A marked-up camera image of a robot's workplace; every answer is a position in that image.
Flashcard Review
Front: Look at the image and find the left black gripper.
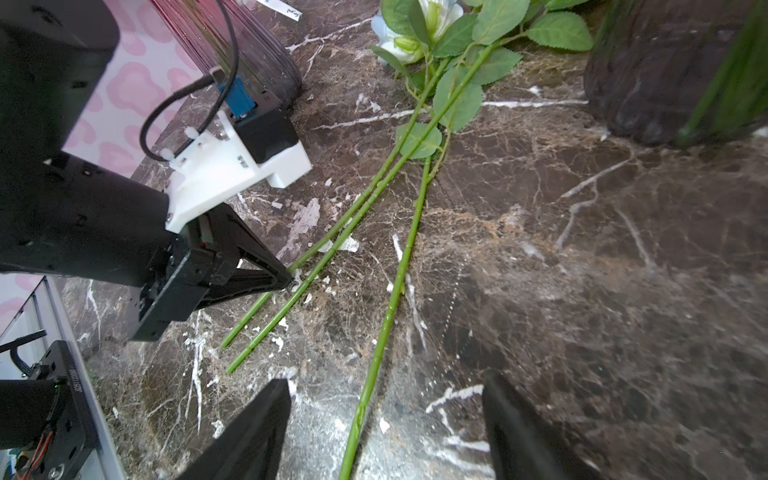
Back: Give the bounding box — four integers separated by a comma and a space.
130, 203, 288, 342

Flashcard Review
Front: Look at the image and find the white rose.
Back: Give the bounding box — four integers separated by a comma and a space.
338, 158, 434, 480
219, 0, 469, 352

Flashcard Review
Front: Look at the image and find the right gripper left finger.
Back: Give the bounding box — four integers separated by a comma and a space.
179, 379, 291, 480

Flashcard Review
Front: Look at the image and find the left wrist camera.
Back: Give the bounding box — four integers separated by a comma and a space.
162, 86, 312, 233

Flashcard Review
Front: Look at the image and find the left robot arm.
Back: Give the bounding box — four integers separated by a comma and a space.
1, 1, 312, 479

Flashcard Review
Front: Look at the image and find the white tag on vase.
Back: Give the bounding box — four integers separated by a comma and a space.
257, 0, 302, 22

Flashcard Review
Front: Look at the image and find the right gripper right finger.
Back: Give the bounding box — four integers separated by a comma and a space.
482, 373, 600, 479

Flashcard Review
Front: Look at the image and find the dark red vase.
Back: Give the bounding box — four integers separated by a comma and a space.
584, 1, 767, 147
152, 0, 302, 108

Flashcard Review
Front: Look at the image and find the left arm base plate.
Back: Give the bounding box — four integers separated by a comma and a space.
1, 330, 98, 479

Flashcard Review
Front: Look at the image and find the pink rose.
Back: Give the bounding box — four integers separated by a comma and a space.
226, 1, 594, 374

